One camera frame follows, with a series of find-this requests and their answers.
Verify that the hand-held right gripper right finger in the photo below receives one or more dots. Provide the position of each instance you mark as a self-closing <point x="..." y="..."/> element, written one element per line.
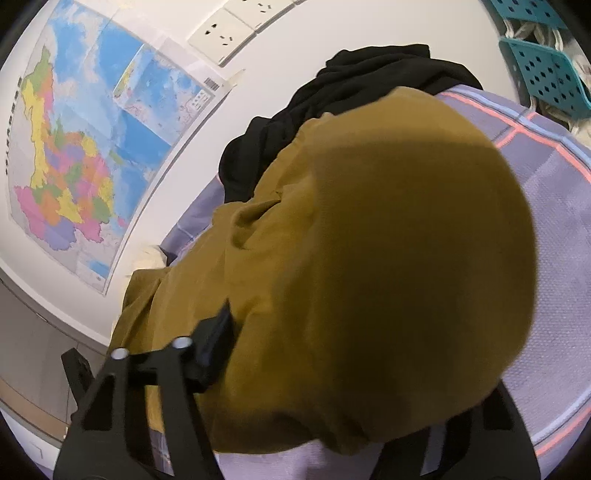
<point x="503" y="429"/>

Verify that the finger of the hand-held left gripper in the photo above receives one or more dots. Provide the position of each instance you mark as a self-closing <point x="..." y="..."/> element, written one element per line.
<point x="74" y="369"/>

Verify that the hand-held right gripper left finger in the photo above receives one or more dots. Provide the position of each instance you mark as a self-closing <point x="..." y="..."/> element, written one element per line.
<point x="214" y="346"/>

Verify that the olive green jacket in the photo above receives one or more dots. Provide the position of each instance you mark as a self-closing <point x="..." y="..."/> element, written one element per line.
<point x="369" y="254"/>

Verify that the grey wood-edged furniture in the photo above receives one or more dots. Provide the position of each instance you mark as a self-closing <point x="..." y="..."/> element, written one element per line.
<point x="41" y="350"/>

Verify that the white fluffy item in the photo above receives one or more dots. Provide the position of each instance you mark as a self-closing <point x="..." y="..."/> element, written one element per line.
<point x="150" y="261"/>

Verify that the purple bed blanket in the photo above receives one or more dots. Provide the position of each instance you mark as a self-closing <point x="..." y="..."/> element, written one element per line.
<point x="554" y="277"/>

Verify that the black cloth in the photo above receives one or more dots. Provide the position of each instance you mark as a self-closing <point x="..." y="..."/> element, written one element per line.
<point x="369" y="74"/>

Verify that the blue perforated basket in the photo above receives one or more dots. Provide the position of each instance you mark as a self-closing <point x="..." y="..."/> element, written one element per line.
<point x="531" y="9"/>
<point x="549" y="76"/>

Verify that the teal perforated plastic baskets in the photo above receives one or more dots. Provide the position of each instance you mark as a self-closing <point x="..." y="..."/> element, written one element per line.
<point x="579" y="60"/>

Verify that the colourful wall map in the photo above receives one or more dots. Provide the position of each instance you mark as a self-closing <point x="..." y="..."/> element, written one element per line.
<point x="92" y="138"/>

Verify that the white wall socket plate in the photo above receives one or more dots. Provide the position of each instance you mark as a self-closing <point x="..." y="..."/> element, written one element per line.
<point x="221" y="34"/>
<point x="263" y="11"/>

